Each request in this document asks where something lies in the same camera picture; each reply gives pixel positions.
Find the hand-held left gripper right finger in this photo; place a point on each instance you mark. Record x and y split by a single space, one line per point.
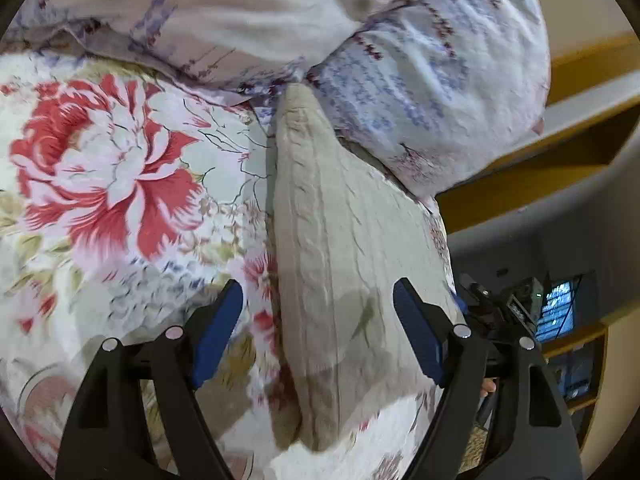
417 335

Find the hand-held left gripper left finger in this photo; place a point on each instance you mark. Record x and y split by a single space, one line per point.
220 330

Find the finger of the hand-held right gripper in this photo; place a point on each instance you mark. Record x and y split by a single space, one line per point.
459 302

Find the monitor screen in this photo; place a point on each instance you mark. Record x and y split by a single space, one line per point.
557 310

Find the yellow wooden shelf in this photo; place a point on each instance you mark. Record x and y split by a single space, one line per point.
575 338

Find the floral bed sheet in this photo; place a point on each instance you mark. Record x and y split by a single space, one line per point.
100 160

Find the pink tree print pillow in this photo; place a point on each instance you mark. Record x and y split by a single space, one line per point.
450 85

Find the pink floral pillow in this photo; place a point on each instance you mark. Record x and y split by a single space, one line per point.
225 10

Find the yellow wooden frame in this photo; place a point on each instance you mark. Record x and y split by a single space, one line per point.
590 60

